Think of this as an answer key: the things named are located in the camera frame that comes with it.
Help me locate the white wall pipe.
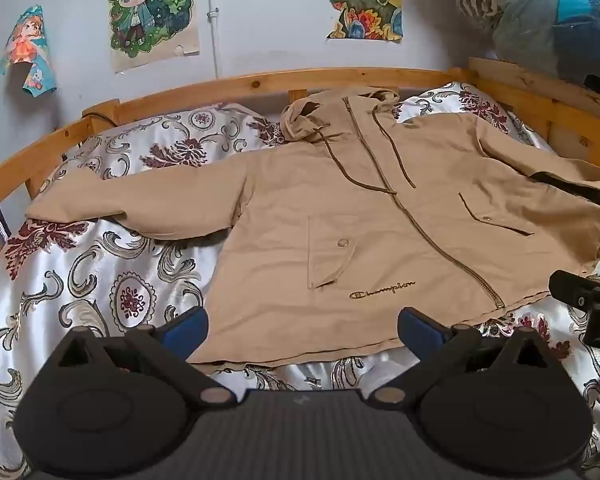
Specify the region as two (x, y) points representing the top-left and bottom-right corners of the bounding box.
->
(207, 0), (224, 81)

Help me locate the blond cartoon figure poster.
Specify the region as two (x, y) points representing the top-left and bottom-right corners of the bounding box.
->
(107, 0), (201, 73)

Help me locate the curled cartoon girl poster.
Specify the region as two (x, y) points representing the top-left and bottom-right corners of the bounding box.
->
(0, 5), (58, 96)

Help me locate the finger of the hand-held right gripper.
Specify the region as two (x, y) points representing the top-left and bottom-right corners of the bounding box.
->
(549, 270), (600, 311)

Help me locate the tan hooded jacket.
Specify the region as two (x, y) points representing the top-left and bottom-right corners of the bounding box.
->
(25, 87), (600, 366)

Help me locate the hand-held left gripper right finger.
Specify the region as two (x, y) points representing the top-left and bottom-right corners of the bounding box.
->
(370, 307), (551, 406)

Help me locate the black cable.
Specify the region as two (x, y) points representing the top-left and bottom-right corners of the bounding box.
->
(81, 111), (120, 127)

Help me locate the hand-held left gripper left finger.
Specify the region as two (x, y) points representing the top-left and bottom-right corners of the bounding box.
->
(55, 306), (238, 406)

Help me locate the white floral bedspread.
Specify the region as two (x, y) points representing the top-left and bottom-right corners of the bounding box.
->
(0, 81), (600, 480)

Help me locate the plastic bag of clothes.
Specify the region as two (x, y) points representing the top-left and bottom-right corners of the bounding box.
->
(450, 0), (600, 106)

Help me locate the wooden bed frame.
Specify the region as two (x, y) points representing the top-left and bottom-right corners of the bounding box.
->
(0, 57), (600, 271)

